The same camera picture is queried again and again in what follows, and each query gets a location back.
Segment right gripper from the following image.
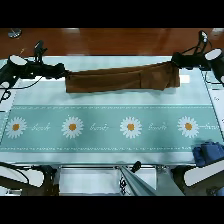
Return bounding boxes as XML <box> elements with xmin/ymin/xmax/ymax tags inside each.
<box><xmin>171</xmin><ymin>51</ymin><xmax>194</xmax><ymax>70</ymax></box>

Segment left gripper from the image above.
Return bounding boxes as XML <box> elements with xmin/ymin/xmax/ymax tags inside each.
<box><xmin>49</xmin><ymin>62</ymin><xmax>70</xmax><ymax>80</ymax></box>

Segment brown shirt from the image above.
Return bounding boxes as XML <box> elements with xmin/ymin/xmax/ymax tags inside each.
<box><xmin>64</xmin><ymin>61</ymin><xmax>181</xmax><ymax>94</ymax></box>

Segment white printed paper sheet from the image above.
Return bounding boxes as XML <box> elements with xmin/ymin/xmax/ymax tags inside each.
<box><xmin>209</xmin><ymin>89</ymin><xmax>224</xmax><ymax>132</ymax></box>
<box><xmin>0</xmin><ymin>87</ymin><xmax>16</xmax><ymax>113</ymax></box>

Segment blue garment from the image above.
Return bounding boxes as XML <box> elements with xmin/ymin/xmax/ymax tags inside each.
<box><xmin>191</xmin><ymin>141</ymin><xmax>224</xmax><ymax>168</ymax></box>

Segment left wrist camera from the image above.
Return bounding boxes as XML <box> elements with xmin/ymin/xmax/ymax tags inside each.
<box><xmin>32</xmin><ymin>40</ymin><xmax>49</xmax><ymax>63</ymax></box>

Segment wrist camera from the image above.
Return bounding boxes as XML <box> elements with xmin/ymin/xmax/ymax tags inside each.
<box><xmin>195</xmin><ymin>30</ymin><xmax>212</xmax><ymax>55</ymax></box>
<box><xmin>32</xmin><ymin>40</ymin><xmax>49</xmax><ymax>63</ymax></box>

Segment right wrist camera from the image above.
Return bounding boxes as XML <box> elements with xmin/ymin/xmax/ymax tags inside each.
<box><xmin>195</xmin><ymin>30</ymin><xmax>212</xmax><ymax>55</ymax></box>

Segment black cable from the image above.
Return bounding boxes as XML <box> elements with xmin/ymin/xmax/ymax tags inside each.
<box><xmin>0</xmin><ymin>76</ymin><xmax>43</xmax><ymax>92</ymax></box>
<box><xmin>202</xmin><ymin>69</ymin><xmax>224</xmax><ymax>85</ymax></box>

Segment silver frame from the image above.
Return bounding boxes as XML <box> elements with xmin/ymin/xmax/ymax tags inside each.
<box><xmin>0</xmin><ymin>161</ymin><xmax>224</xmax><ymax>197</ymax></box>

